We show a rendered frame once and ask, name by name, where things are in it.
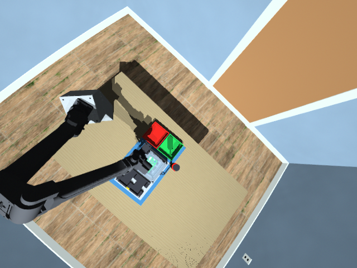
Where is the red bin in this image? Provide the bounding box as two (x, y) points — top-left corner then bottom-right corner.
(142, 122), (169, 148)

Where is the green open-top bin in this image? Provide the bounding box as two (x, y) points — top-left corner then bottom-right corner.
(158, 134), (184, 161)

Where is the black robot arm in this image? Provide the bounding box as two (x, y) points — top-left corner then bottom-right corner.
(0, 98), (152, 224)

